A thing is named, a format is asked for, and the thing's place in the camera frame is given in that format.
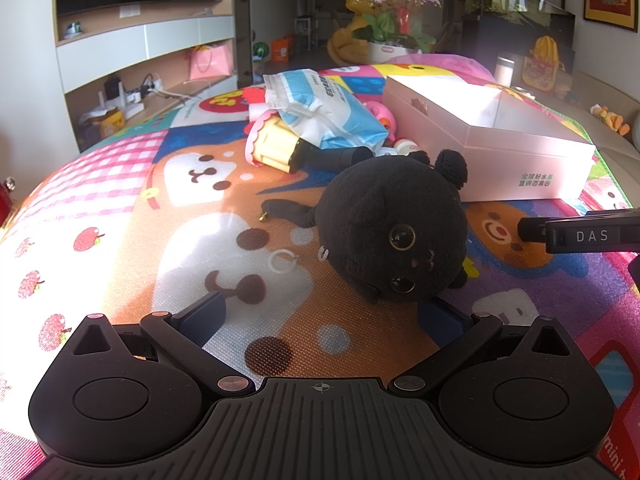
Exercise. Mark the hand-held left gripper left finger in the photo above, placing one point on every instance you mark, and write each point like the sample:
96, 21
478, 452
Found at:
202, 312

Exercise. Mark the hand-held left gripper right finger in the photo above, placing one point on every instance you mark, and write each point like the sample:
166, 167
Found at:
442, 322

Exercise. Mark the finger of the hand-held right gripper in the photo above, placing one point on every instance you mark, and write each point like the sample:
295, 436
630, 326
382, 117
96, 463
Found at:
532, 230

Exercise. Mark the pink cardboard box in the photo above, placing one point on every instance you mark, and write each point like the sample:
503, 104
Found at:
495, 125

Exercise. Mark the black plush cat toy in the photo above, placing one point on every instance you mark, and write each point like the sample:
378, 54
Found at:
380, 230

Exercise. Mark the blue white wet wipes packet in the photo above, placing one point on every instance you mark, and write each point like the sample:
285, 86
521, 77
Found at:
325, 110

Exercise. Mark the beige sofa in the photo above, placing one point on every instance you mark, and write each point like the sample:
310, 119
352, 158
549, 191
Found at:
615, 160

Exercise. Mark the colourful printed play mat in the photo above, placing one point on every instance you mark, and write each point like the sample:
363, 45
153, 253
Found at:
150, 210

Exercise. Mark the orange plush toy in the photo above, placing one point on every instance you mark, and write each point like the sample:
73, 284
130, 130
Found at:
612, 119

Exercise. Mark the small white bottle red cap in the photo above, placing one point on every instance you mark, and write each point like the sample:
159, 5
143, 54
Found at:
404, 146

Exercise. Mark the patterned yellow gift bag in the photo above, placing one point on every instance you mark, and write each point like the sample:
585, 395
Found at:
542, 74

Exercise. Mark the white thermos bottle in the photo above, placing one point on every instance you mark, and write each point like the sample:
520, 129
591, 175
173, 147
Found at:
506, 70

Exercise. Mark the yellow plush backpack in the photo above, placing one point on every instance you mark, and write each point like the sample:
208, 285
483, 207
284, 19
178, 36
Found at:
545, 47

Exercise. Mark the pink round toy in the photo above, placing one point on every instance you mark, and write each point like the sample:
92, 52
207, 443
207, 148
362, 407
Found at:
381, 116

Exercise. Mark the glass fish tank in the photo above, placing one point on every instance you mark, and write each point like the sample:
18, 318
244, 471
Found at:
515, 20

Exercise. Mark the yellow box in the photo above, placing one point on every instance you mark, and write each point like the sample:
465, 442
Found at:
102, 121

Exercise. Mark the white flower pot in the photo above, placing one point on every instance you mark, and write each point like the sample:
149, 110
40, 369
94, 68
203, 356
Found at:
392, 54

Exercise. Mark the red object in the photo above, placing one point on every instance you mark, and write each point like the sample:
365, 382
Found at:
5, 200

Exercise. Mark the white power strip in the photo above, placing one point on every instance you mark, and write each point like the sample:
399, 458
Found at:
142, 91

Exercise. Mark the white router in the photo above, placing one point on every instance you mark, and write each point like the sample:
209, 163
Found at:
112, 92

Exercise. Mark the pink gift bag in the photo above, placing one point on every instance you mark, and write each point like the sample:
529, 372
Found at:
210, 61

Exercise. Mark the purple orchid plant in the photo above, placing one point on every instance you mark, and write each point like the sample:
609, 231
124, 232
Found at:
395, 7

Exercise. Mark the large yellow plush toy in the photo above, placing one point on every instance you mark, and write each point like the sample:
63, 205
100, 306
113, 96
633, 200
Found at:
345, 42

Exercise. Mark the watermelon ball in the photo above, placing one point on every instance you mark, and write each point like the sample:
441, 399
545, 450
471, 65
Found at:
261, 51

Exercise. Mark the orange paper bag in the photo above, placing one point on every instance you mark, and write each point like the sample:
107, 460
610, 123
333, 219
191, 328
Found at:
282, 49

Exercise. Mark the white wooden TV cabinet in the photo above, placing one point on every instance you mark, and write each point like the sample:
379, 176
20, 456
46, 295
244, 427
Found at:
125, 42

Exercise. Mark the white chair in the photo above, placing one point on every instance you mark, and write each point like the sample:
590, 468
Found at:
305, 32

